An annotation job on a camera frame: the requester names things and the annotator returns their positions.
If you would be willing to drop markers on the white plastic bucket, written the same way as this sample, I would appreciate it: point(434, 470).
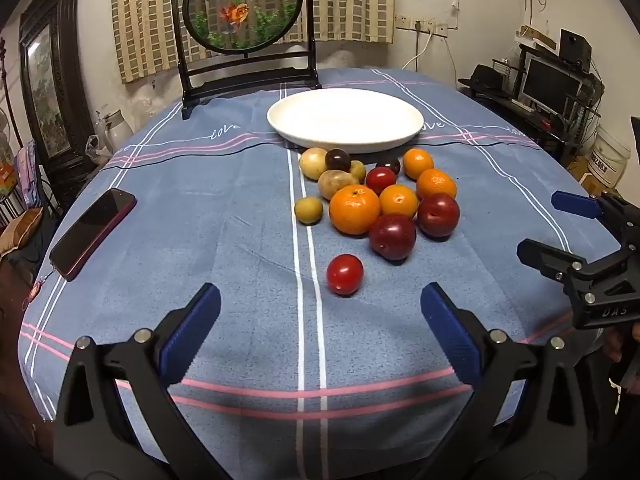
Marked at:
point(607, 157)

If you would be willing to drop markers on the black computer desk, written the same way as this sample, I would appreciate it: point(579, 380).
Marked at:
point(510, 105)

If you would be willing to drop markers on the white round plate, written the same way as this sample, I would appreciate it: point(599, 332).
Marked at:
point(345, 117)

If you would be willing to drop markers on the small orange mandarin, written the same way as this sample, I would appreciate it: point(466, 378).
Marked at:
point(436, 183)
point(418, 162)
point(398, 201)

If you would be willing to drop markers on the round goldfish screen black stand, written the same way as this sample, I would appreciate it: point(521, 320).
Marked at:
point(250, 77)

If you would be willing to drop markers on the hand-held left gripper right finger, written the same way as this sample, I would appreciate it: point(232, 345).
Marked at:
point(450, 330)

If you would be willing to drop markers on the black speaker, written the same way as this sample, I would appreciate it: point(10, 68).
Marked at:
point(575, 50)

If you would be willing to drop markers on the computer monitor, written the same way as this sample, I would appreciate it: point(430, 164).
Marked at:
point(547, 82)

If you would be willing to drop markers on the dark wood framed painting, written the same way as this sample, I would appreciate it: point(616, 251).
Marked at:
point(47, 90)

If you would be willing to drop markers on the clear plastic bag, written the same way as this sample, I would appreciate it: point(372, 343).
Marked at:
point(96, 149)

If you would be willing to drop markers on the red tomato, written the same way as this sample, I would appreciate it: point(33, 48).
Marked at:
point(345, 274)

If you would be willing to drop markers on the yellow cushion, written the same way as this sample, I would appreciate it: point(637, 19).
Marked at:
point(22, 225)

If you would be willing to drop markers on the yellow-brown round fruit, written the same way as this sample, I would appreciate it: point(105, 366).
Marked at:
point(312, 162)
point(336, 183)

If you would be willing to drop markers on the blue striped tablecloth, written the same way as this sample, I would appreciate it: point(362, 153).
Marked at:
point(200, 220)

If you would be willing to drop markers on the grey metal kettle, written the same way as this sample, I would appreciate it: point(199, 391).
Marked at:
point(117, 127)

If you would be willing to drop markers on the checked beige curtain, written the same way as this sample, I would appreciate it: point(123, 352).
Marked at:
point(340, 0)

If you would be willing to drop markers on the white wall socket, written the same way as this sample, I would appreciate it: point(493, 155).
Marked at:
point(402, 21)
point(440, 27)

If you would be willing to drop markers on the small green-yellow fruit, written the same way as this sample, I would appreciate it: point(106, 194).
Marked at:
point(358, 170)
point(308, 209)

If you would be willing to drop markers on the red small plum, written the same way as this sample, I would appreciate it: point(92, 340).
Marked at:
point(381, 180)

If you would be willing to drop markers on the red smartphone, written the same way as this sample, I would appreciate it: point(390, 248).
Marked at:
point(92, 232)

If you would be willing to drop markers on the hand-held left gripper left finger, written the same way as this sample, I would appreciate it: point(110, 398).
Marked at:
point(192, 330)

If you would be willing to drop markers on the phone charm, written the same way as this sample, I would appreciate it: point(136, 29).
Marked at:
point(35, 292)

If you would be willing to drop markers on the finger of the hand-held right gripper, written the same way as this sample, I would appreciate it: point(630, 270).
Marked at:
point(545, 257)
point(575, 203)

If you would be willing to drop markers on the large orange mandarin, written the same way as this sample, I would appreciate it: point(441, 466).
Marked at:
point(355, 210)

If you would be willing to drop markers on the black bag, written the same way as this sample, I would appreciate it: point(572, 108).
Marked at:
point(487, 80)

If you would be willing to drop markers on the dark purple plum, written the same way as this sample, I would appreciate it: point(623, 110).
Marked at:
point(389, 164)
point(338, 160)

